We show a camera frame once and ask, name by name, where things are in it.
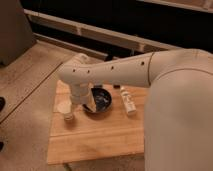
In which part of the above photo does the small dark object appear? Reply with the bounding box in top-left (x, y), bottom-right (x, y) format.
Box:
top-left (113, 85), bottom-right (120, 89)

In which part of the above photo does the grey cabinet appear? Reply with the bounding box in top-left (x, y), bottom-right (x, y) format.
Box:
top-left (0, 0), bottom-right (36, 66)

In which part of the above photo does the white bottle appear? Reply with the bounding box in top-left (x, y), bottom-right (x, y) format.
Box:
top-left (120, 87), bottom-right (136, 116)

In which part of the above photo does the wooden table board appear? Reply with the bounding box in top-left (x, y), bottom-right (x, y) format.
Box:
top-left (47, 81), bottom-right (148, 164)

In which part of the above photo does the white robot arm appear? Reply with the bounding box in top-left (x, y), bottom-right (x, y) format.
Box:
top-left (59, 49), bottom-right (213, 171)

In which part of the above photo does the dark ceramic bowl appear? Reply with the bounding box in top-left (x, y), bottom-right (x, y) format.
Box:
top-left (83, 88), bottom-right (112, 114)

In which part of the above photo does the white shelf rail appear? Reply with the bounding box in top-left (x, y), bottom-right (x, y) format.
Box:
top-left (24, 9), bottom-right (178, 52)

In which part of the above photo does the small white cup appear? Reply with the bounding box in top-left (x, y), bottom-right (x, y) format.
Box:
top-left (57, 101), bottom-right (74, 120)

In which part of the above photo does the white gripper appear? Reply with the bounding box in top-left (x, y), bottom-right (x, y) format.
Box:
top-left (69, 84), bottom-right (96, 113)

